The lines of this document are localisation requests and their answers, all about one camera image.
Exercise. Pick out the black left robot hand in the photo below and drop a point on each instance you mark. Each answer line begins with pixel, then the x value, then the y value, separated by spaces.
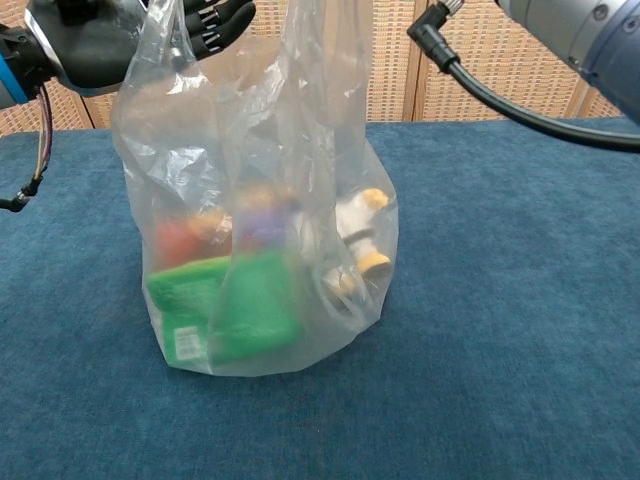
pixel 95 45

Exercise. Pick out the clear plastic carrier bag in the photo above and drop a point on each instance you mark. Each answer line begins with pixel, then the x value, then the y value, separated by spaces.
pixel 200 165

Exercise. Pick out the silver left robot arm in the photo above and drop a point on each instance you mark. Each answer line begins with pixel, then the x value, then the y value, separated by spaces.
pixel 15 65

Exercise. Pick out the woven rattan screen panel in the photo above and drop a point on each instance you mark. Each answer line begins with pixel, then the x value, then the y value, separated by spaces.
pixel 392 65
pixel 500 65
pixel 602 102
pixel 65 112
pixel 102 110

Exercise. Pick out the red orange soft toy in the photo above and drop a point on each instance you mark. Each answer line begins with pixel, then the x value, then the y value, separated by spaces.
pixel 180 240

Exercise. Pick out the purple yellow toy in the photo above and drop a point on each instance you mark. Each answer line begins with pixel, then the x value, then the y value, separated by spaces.
pixel 267 220

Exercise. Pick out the green sponge cloth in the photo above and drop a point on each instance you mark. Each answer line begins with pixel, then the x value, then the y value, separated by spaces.
pixel 255 305

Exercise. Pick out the black white plush toy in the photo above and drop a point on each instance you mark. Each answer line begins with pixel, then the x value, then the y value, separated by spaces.
pixel 357 220

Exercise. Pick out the blue velvet table cloth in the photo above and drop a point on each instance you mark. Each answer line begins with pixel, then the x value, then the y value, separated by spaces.
pixel 500 325

